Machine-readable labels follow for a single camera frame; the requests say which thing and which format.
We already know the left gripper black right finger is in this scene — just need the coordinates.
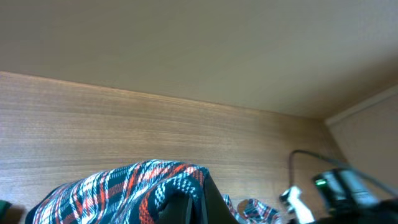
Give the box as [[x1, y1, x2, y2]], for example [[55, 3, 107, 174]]
[[201, 174, 238, 224]]

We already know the folded dark green garment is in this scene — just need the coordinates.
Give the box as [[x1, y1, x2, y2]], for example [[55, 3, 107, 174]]
[[0, 200, 12, 220]]

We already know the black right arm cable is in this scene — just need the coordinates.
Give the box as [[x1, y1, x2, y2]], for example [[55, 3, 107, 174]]
[[287, 149, 398, 197]]

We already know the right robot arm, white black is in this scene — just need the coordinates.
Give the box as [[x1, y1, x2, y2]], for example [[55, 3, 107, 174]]
[[279, 169, 397, 224]]

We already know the plaid shirt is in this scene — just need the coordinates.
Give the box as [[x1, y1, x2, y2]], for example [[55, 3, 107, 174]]
[[25, 160, 282, 224]]

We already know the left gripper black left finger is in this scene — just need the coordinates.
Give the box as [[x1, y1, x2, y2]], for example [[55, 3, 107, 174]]
[[157, 194, 193, 224]]

